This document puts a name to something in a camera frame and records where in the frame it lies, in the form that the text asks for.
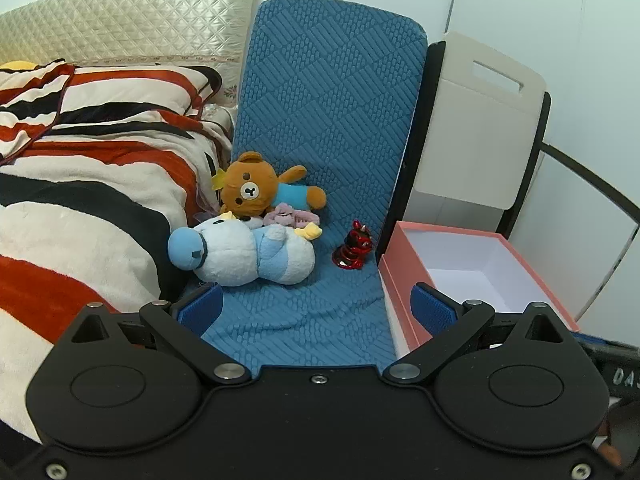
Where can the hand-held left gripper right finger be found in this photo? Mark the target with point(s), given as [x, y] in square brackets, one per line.
[433, 311]

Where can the pink cardboard box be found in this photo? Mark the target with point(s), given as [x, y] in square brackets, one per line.
[457, 270]

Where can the yellow plush item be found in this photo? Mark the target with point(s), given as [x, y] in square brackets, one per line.
[19, 65]

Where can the blue textured seat cushion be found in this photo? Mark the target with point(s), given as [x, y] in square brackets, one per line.
[325, 135]

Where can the white and blue plush animal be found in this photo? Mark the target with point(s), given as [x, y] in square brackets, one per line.
[235, 255]

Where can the purple ribbon flower bundle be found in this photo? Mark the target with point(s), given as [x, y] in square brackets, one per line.
[287, 216]

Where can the brown teddy bear plush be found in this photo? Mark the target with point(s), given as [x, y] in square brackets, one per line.
[250, 187]

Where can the red and black figurine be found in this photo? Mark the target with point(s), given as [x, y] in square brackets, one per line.
[355, 245]

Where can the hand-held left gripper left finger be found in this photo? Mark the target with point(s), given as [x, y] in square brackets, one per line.
[202, 306]

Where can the black curved metal bar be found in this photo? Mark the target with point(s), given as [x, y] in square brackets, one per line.
[595, 175]

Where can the striped fleece blanket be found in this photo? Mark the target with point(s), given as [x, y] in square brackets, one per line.
[85, 190]

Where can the cream quilted pillow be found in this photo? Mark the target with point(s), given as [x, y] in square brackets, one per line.
[130, 20]

